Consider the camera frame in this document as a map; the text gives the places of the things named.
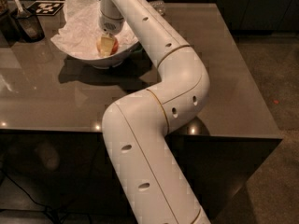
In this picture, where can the white bowl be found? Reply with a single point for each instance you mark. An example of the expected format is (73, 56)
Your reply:
(115, 48)

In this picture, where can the black white marker tag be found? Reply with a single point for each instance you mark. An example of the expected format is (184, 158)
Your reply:
(46, 8)

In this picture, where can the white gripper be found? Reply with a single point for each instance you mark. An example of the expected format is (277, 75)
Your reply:
(111, 24)

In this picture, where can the white crumpled paper napkin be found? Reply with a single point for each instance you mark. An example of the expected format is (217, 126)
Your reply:
(81, 31)

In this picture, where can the black container with scoop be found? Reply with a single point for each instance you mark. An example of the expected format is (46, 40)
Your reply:
(27, 23)

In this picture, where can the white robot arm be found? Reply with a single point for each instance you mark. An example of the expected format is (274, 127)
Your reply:
(135, 126)

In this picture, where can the orange red apple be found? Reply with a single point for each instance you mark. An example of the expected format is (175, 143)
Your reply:
(114, 45)

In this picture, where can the clear plastic container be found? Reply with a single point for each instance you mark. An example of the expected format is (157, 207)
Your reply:
(159, 6)

